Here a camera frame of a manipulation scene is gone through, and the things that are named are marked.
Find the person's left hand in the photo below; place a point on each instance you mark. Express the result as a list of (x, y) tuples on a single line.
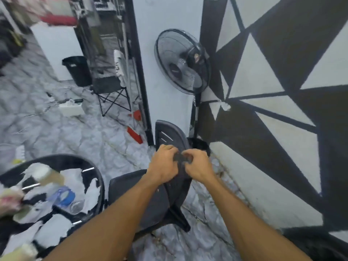
[(163, 165)]

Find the person's right hand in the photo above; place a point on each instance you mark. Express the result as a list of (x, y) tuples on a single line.
[(199, 167)]

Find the person's left fingers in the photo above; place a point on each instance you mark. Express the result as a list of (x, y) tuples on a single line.
[(170, 150)]

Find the person's right fingers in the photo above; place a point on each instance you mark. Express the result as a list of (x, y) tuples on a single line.
[(189, 157)]

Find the black plastic bag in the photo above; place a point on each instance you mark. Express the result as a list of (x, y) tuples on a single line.
[(182, 158)]

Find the person's right forearm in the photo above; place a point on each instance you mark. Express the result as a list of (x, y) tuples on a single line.
[(244, 222)]

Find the person's left forearm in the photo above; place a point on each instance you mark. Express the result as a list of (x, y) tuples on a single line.
[(108, 222)]

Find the black plastic chair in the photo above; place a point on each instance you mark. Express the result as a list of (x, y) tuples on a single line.
[(163, 192)]

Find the black standing fan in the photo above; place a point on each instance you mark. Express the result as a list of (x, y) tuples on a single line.
[(185, 62)]

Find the black folding chair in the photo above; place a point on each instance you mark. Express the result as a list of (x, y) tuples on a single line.
[(108, 78)]

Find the white cloth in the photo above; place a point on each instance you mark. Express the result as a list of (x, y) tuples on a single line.
[(120, 66)]

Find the white power strip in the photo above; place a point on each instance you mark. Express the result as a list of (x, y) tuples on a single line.
[(71, 108)]

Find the small black waste bin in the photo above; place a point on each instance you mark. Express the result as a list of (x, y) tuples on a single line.
[(77, 70)]

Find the black trash bin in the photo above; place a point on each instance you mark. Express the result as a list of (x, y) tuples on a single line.
[(54, 203)]

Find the pile of white paper trash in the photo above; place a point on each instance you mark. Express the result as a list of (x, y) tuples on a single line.
[(46, 209)]

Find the red and white fabric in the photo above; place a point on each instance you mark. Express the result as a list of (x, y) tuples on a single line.
[(51, 10)]

